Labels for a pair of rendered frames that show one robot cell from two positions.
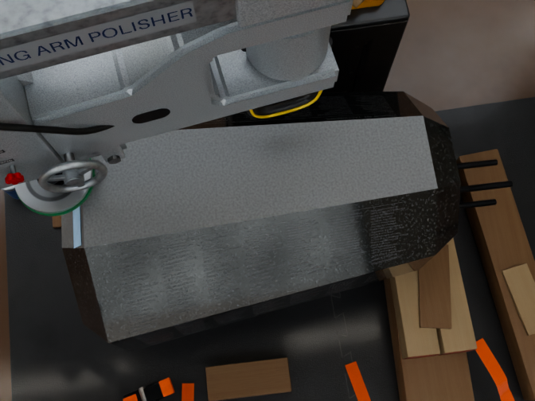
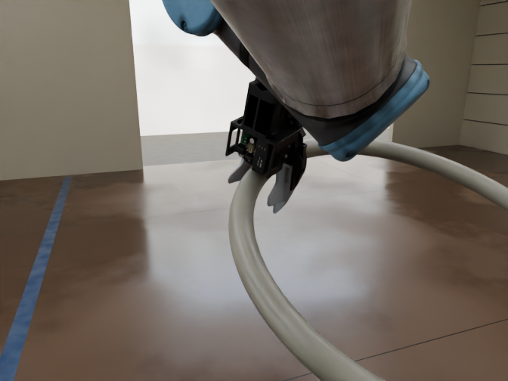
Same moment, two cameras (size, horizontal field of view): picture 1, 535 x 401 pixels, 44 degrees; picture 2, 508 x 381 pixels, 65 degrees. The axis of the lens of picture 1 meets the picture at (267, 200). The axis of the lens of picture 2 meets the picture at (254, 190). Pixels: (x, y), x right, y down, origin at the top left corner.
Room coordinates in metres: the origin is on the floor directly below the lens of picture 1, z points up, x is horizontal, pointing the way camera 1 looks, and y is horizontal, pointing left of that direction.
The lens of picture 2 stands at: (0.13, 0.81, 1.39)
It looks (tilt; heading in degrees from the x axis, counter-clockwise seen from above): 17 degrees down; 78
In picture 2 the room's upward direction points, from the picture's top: straight up
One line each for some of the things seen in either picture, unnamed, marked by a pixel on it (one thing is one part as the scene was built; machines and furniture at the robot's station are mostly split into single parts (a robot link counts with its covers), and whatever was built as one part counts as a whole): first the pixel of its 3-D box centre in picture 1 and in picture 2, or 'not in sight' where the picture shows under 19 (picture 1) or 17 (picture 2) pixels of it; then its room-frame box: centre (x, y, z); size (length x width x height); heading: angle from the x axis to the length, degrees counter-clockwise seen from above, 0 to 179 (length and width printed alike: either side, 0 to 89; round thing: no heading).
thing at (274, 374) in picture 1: (248, 379); not in sight; (0.08, 0.08, 0.07); 0.30 x 0.12 x 0.12; 95
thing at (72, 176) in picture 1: (70, 162); not in sight; (0.52, 0.44, 1.20); 0.15 x 0.10 x 0.15; 105
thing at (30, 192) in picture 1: (53, 176); not in sight; (0.61, 0.59, 0.87); 0.21 x 0.21 x 0.01
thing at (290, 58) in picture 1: (286, 21); not in sight; (0.78, -0.05, 1.34); 0.19 x 0.19 x 0.20
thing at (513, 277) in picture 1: (527, 298); not in sight; (0.35, -0.95, 0.13); 0.25 x 0.10 x 0.01; 16
